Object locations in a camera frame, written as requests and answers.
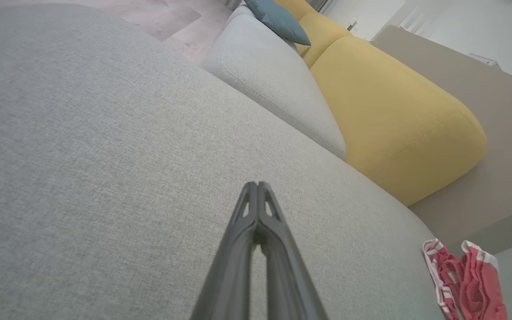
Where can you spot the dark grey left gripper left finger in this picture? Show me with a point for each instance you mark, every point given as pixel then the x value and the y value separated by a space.
pixel 234 275

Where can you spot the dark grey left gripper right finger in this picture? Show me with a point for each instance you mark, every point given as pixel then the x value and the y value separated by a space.
pixel 287 284

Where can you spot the red shorts with white waistband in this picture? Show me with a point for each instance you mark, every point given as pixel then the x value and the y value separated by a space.
pixel 474 289

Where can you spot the large grey sofa ottoman cushion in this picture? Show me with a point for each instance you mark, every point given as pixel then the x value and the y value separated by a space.
pixel 105 155

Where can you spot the yellow sofa backrest cushion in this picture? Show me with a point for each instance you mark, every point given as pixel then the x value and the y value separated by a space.
pixel 298 5
pixel 394 120
pixel 322 35

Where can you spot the grey sofa seat cushion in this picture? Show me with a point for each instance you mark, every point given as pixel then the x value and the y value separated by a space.
pixel 240 11
pixel 274 80

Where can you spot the teal throw pillow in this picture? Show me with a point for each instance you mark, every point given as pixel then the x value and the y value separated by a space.
pixel 280 20

